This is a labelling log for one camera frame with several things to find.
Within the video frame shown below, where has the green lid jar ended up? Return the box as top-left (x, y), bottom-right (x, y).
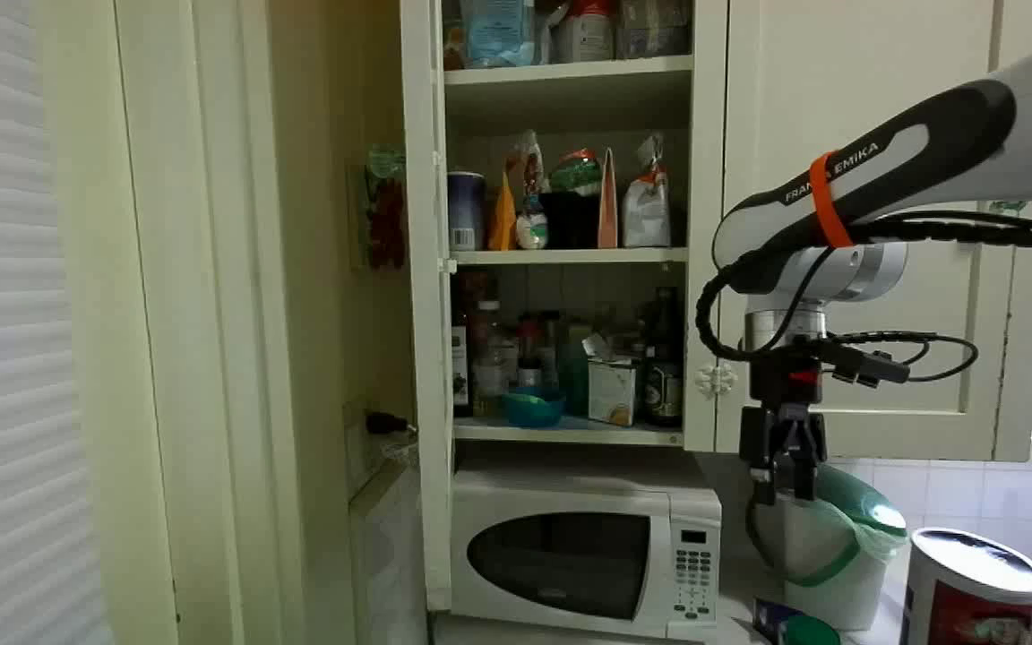
top-left (751, 601), bottom-right (840, 645)

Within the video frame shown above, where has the white flour bag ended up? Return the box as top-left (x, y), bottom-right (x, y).
top-left (623, 133), bottom-right (670, 248)

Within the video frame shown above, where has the cream wall cupboard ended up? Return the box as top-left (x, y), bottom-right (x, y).
top-left (399, 0), bottom-right (1032, 612)

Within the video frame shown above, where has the blue white can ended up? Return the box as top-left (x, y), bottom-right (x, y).
top-left (447, 171), bottom-right (483, 251)

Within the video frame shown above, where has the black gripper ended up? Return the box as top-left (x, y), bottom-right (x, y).
top-left (741, 342), bottom-right (829, 507)

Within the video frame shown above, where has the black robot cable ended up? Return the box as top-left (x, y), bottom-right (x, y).
top-left (691, 212), bottom-right (1032, 389)

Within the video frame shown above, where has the green topped black container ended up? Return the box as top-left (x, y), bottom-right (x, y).
top-left (542, 147), bottom-right (600, 248)

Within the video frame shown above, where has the blue plastic package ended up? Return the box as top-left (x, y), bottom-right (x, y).
top-left (462, 0), bottom-right (538, 70)

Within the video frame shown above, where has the teal bowl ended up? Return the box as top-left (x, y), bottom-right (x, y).
top-left (501, 391), bottom-right (562, 426)

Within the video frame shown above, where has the open cupboard door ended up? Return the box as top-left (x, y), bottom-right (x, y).
top-left (118, 0), bottom-right (408, 645)

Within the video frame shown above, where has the white microwave oven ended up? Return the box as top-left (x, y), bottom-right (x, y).
top-left (450, 471), bottom-right (723, 642)

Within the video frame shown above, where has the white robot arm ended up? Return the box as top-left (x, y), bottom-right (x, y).
top-left (694, 54), bottom-right (1032, 507)

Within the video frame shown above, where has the green lidded plastic container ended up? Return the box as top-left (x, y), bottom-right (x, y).
top-left (745, 467), bottom-right (911, 632)

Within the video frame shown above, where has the orange pouch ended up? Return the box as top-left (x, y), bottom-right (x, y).
top-left (488, 170), bottom-right (517, 251)

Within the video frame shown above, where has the oats canister red label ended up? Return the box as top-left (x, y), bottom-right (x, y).
top-left (900, 528), bottom-right (1032, 645)

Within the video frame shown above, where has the small white box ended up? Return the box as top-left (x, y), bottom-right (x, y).
top-left (587, 362), bottom-right (637, 426)

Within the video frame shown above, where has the white window blind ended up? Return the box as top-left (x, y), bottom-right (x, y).
top-left (0, 0), bottom-right (109, 645)

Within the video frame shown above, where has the dark bottle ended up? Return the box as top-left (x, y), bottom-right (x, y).
top-left (645, 286), bottom-right (680, 426)

